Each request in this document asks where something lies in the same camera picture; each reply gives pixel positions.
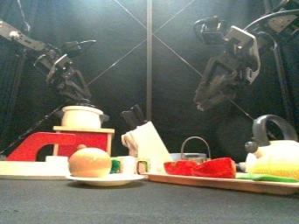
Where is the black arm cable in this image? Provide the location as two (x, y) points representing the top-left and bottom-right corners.
(70, 39), (98, 52)
(243, 8), (299, 33)

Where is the white toy cooking pot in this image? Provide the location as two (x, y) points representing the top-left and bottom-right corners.
(53, 105), (110, 130)

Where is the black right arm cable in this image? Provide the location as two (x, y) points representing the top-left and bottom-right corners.
(243, 8), (299, 33)

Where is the white round plate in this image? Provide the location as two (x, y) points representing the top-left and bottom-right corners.
(64, 172), (145, 187)

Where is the white toy knife block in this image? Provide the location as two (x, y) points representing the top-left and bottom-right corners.
(120, 121), (173, 174)

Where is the toy sushi roll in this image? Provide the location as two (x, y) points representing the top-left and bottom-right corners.
(134, 158), (152, 175)
(109, 156), (136, 175)

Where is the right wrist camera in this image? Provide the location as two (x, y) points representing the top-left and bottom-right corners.
(192, 16), (231, 46)

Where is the dark round pot lid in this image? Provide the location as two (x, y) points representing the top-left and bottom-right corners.
(64, 99), (102, 109)

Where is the white toy kettle black handle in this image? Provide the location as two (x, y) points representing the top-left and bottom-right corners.
(237, 114), (299, 176)

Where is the vertical metal frame pole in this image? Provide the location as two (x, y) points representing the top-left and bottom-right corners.
(144, 0), (154, 122)

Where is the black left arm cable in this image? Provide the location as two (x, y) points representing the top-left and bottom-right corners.
(70, 39), (98, 52)

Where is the black toy knife handle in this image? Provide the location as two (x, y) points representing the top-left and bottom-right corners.
(129, 103), (148, 125)
(120, 109), (137, 130)

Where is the wooden toy stove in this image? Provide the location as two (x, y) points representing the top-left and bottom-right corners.
(50, 125), (116, 157)

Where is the wooden toy onion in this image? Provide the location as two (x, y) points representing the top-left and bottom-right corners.
(68, 147), (113, 179)

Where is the wooden serving tray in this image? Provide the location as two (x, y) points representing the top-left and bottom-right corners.
(144, 171), (299, 196)

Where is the yellow toy corn cob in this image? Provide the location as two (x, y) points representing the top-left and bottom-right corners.
(247, 161), (299, 181)

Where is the flat green toy vegetable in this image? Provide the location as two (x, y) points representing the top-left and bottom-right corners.
(235, 172), (299, 184)

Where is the red toy pepper piece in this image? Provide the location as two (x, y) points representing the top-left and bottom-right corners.
(163, 159), (201, 177)
(191, 157), (237, 179)

